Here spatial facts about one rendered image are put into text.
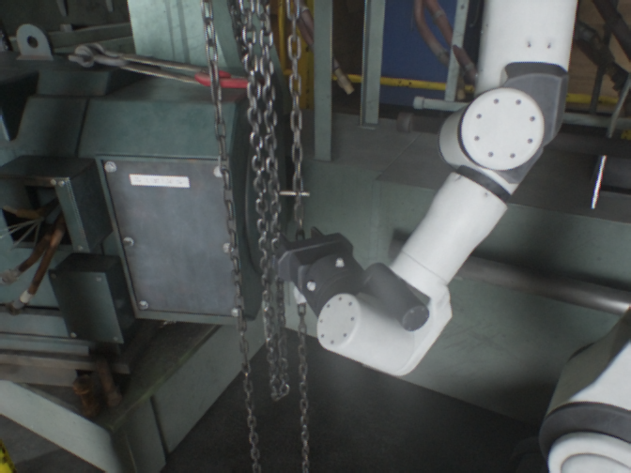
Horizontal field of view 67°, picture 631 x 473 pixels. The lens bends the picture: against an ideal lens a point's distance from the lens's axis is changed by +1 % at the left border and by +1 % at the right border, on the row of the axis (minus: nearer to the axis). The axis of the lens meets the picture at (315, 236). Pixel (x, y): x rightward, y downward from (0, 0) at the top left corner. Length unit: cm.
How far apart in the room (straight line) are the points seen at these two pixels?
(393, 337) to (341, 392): 85
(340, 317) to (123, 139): 47
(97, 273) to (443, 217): 58
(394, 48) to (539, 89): 329
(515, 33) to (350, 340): 35
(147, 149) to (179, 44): 68
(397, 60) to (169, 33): 255
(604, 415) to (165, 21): 130
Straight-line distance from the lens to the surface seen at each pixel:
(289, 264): 68
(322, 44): 116
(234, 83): 85
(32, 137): 91
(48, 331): 109
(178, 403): 125
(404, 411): 136
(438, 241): 52
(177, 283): 89
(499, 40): 56
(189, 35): 142
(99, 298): 90
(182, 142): 78
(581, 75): 389
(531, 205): 107
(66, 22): 178
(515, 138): 51
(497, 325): 123
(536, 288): 105
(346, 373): 144
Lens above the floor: 103
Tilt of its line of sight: 30 degrees down
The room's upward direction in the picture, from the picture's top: straight up
